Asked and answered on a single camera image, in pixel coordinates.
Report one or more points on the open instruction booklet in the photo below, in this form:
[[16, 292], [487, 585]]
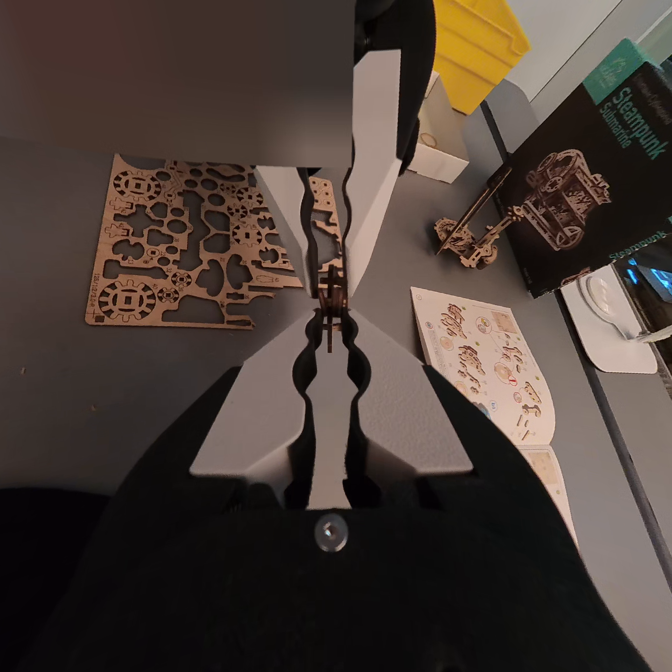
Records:
[[493, 367]]

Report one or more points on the white desk stand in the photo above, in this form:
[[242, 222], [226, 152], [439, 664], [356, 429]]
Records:
[[614, 341]]

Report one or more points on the laser-cut wooden parts sheet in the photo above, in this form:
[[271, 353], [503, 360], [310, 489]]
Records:
[[173, 246]]

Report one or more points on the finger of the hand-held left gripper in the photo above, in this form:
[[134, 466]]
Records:
[[375, 131], [286, 210]]

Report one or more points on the white cardboard tray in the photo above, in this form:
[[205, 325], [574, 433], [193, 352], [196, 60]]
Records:
[[441, 162]]

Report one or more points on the black model kit box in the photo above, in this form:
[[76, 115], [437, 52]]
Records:
[[619, 157]]

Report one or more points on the small wooden gear assembly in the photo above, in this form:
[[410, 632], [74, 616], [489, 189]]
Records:
[[330, 302]]

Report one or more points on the yellow plastic bin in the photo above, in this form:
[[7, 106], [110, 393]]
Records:
[[472, 47]]

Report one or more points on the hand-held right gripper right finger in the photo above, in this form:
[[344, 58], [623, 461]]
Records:
[[409, 420]]

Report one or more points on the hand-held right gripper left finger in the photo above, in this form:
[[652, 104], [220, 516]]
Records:
[[246, 420]]

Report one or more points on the partly built wooden model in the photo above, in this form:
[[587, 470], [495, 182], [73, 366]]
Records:
[[472, 246]]

